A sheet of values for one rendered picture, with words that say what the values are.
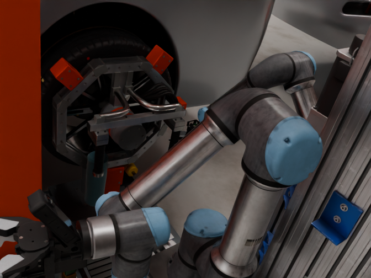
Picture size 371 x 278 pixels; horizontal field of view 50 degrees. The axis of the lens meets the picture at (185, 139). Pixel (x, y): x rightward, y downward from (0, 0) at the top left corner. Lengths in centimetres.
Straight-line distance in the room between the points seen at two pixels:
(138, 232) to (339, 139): 47
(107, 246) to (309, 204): 50
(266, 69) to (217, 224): 63
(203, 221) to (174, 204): 157
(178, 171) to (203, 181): 204
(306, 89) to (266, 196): 78
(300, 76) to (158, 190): 83
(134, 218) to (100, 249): 8
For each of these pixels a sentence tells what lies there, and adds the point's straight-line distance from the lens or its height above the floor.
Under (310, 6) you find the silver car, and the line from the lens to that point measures 388.
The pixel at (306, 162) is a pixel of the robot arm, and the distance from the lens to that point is 77.
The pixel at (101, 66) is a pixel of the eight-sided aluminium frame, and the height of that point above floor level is 111.
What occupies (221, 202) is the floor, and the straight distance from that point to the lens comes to 276.
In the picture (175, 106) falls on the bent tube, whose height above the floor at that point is 101.
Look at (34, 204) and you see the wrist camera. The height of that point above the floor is 132.
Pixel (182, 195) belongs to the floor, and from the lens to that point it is 272.
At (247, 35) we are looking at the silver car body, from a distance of 219.
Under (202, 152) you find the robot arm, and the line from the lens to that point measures 85.
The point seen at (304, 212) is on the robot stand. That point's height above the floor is 117.
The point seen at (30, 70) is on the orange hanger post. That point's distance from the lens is 111.
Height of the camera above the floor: 179
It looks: 33 degrees down
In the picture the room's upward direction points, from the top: 13 degrees clockwise
